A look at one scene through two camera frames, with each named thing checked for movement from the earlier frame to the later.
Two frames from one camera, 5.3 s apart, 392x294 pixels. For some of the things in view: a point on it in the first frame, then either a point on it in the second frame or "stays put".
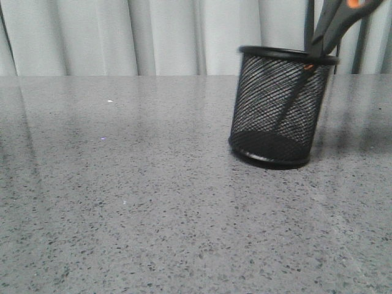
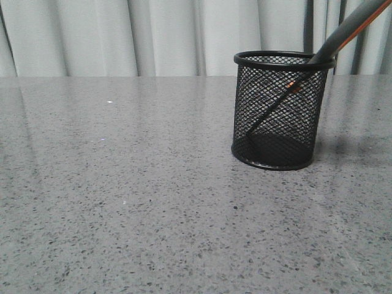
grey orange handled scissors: [342, 14] to [349, 29]
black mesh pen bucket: [278, 100] stays put
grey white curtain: [177, 37] stays put
